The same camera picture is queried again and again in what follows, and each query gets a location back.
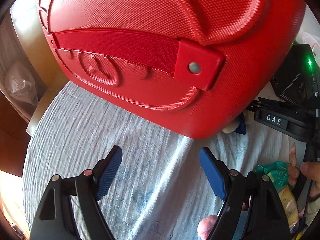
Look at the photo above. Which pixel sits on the green snack bag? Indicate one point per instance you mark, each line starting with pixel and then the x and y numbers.
pixel 277 172

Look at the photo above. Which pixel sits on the person right hand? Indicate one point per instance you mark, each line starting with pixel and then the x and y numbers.
pixel 308 169

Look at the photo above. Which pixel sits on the clear plastic bag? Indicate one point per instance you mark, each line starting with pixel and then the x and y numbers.
pixel 20 84

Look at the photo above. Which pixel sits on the pink pig plush blue shirt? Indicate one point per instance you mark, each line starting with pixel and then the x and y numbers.
pixel 240 123

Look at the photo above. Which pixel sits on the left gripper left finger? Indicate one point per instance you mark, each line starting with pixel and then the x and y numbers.
pixel 91 186

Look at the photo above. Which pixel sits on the person left hand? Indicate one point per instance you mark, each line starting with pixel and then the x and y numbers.
pixel 205 226

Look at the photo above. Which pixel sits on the red piggy suitcase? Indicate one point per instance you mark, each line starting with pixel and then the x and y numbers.
pixel 191 66

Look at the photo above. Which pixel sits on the black gift bag box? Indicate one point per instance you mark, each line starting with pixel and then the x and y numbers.
pixel 287 82

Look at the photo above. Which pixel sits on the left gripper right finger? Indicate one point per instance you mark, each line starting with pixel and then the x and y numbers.
pixel 232 188

